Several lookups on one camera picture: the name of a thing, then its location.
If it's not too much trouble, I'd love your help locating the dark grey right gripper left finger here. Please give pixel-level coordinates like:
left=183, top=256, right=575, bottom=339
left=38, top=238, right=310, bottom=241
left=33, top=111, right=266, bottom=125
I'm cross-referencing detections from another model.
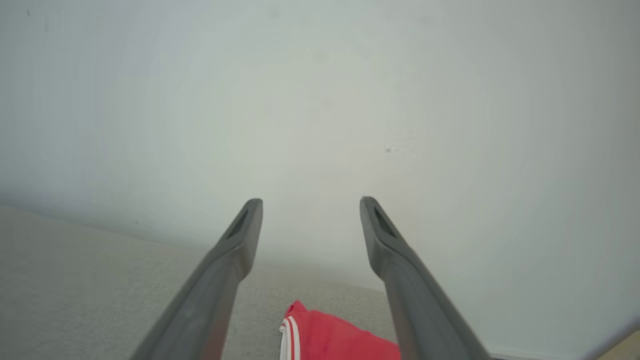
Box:
left=131, top=198, right=264, bottom=360

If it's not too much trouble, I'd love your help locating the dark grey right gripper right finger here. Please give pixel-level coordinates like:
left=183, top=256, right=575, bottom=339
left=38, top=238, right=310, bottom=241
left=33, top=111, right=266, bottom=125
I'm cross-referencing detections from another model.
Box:
left=359, top=196, right=492, bottom=360

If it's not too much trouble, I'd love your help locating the red Bulls 23 jersey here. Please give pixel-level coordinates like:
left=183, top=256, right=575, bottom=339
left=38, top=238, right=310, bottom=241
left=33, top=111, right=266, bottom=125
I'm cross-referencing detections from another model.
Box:
left=278, top=300, right=402, bottom=360

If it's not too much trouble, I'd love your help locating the white baseboard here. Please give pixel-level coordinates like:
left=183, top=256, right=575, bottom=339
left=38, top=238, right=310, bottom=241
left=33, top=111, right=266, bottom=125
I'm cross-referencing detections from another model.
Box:
left=489, top=347, right=556, bottom=360

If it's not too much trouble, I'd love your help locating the grey fabric sofa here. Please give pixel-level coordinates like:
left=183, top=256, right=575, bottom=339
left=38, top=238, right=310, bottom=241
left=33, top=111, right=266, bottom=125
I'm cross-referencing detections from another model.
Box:
left=0, top=204, right=401, bottom=360

